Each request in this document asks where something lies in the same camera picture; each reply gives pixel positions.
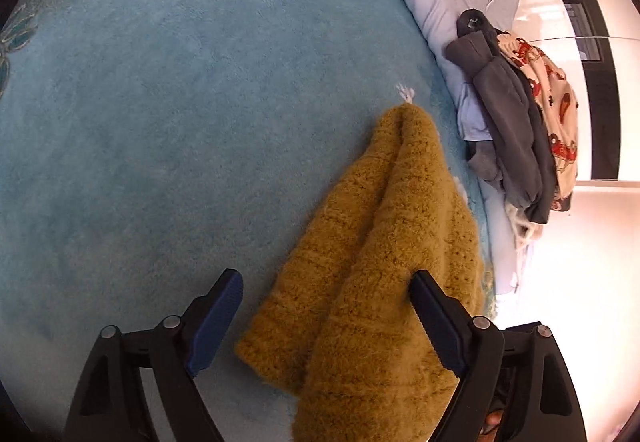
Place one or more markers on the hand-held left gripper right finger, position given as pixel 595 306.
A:
pixel 435 322

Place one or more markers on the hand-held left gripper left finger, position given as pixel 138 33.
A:
pixel 215 327

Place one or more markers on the olive knitted sweater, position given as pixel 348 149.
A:
pixel 380 272

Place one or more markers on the white and black wardrobe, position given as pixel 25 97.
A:
pixel 600 272

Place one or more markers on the blue floral bed blanket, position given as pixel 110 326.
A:
pixel 175 122

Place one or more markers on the dark grey garment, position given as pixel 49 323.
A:
pixel 505 122

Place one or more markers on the cream garment with red print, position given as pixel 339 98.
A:
pixel 555 97

